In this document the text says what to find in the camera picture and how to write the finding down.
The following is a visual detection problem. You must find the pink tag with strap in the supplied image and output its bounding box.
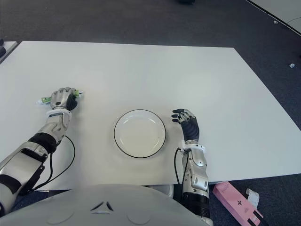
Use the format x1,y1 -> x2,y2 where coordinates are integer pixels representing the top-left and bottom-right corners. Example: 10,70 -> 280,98
212,182 -> 264,226

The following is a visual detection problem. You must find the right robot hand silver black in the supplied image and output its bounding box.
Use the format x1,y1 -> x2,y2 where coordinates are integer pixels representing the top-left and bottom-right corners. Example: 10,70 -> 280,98
171,108 -> 200,142

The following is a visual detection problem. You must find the grey robot torso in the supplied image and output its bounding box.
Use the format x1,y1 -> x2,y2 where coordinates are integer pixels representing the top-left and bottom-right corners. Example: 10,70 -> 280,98
0,184 -> 207,226

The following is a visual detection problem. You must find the green toothpaste tube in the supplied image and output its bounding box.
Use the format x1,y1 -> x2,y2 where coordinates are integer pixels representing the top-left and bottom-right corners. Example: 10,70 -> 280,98
35,89 -> 83,105

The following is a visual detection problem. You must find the white plate black rim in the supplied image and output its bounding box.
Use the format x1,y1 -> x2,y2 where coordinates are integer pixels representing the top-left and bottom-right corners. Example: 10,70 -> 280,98
114,109 -> 167,158

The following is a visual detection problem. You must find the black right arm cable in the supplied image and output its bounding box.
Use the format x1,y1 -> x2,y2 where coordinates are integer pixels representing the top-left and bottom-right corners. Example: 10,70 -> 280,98
174,147 -> 189,186

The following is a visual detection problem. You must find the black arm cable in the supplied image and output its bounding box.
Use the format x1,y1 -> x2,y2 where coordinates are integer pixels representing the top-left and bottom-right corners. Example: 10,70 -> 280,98
174,147 -> 189,186
30,135 -> 76,191

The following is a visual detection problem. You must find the white paper strip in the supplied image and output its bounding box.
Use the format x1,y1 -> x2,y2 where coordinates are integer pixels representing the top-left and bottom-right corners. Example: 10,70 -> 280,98
246,188 -> 260,209

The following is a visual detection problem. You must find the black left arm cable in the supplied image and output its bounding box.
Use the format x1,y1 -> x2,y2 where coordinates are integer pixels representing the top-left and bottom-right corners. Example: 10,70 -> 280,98
30,135 -> 76,191

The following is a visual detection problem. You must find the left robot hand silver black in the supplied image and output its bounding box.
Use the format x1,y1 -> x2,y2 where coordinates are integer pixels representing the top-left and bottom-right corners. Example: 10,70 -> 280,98
50,87 -> 79,111

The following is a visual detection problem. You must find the white table black edge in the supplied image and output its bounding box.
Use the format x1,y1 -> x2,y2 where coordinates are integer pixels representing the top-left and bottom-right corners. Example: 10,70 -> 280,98
246,0 -> 301,37

